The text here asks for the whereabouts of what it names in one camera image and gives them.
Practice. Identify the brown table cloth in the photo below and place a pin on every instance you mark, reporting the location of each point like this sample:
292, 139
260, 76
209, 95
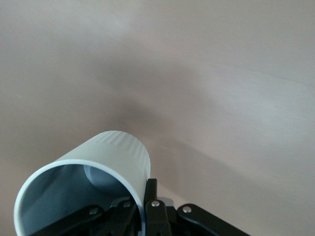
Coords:
172, 73

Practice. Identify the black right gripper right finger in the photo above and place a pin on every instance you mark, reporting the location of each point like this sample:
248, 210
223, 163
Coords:
157, 216

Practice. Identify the grey ribbed cup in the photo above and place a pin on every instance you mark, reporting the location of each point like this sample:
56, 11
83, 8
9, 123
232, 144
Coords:
118, 157

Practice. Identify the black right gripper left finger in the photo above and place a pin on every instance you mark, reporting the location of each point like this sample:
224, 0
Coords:
91, 216

